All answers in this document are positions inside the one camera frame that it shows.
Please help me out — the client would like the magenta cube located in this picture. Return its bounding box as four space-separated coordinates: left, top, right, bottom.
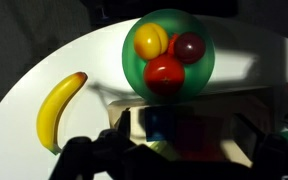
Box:
175 118 207 151

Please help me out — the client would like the yellow banana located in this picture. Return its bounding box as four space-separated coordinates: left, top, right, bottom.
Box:
35 71 89 156

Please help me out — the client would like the wooden tray box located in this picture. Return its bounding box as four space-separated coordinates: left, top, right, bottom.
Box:
107 84 275 168

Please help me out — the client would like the small red fruit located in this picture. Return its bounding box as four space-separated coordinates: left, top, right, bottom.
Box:
167 33 180 56

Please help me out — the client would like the red tomato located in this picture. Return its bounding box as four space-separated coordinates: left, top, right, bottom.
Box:
143 53 186 97

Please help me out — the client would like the dark purple plum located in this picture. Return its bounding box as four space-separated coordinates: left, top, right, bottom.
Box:
173 31 207 65

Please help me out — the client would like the green bowl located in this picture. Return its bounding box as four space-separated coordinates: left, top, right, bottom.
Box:
121 8 216 104

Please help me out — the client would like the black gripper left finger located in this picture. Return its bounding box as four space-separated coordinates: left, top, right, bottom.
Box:
116 107 132 138

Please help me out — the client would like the yellow peach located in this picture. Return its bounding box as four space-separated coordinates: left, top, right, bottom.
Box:
133 22 169 61

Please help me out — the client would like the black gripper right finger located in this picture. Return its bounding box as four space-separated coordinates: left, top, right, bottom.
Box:
228 112 269 162

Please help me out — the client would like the blue cube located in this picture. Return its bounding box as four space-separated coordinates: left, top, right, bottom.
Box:
144 106 177 143

